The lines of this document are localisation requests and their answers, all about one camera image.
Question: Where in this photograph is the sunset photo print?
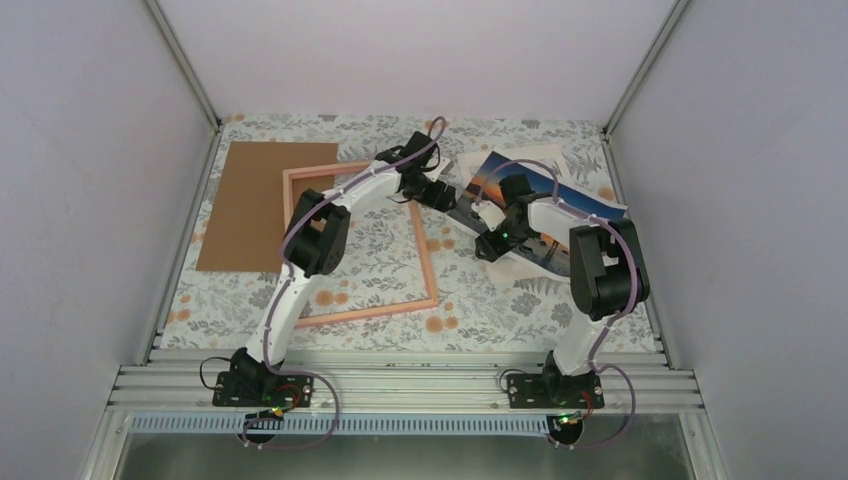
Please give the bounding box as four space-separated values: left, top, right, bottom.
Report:
457 151 627 276

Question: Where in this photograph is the pink photo frame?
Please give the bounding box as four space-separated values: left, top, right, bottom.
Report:
296 198 440 329

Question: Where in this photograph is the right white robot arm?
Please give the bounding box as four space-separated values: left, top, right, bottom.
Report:
472 175 650 407

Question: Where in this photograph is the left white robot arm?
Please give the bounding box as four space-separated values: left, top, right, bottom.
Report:
215 131 456 405

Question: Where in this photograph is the floral table cloth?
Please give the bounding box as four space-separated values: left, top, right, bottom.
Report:
158 113 658 354

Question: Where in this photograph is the white mat board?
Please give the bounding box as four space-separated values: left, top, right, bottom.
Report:
449 143 569 286

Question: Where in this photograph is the brown cardboard backing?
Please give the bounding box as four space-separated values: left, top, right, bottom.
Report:
196 141 338 273

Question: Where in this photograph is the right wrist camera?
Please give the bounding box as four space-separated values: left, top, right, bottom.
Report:
471 200 506 231

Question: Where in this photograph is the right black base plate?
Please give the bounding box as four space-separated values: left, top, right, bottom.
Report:
506 372 605 410

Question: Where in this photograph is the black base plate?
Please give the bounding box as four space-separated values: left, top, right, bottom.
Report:
212 372 314 409
506 372 605 410

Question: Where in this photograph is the grey slotted cable duct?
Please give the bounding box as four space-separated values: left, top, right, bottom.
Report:
127 412 549 437

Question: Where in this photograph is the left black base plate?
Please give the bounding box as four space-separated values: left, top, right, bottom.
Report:
212 372 314 409

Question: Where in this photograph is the right aluminium corner post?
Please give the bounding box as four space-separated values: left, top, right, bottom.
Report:
603 0 692 142

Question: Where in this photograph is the aluminium corner post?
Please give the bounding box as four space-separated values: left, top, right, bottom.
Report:
603 0 692 142
141 0 222 132

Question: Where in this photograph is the aluminium rail base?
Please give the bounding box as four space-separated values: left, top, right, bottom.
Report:
83 350 725 479

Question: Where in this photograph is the left aluminium corner post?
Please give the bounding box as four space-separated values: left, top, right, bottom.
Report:
141 0 222 132

